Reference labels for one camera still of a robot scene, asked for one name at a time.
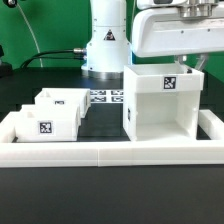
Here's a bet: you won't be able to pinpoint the white fiducial marker sheet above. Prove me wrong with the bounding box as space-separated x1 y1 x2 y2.
90 89 123 103

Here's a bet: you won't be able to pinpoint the black device at left edge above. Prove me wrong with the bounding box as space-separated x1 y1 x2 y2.
0 45 13 78

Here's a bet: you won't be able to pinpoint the black cables at robot base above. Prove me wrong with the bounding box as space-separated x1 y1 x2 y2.
19 47 88 69

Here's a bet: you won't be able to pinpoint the white drawer cabinet box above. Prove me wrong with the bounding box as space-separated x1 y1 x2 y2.
123 63 204 141

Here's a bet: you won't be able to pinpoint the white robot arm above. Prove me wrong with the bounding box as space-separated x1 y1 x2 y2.
81 0 132 80

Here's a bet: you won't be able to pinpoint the white U-shaped table fence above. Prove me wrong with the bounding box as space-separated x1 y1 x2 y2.
0 110 224 168

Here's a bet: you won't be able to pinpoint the white front drawer with tag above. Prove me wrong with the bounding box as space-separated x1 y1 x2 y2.
15 105 81 142

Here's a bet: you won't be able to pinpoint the white drawer with tag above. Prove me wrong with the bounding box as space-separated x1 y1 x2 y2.
35 88 91 118
15 105 81 142

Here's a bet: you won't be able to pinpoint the thin white cable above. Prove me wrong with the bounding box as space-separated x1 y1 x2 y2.
15 3 44 69

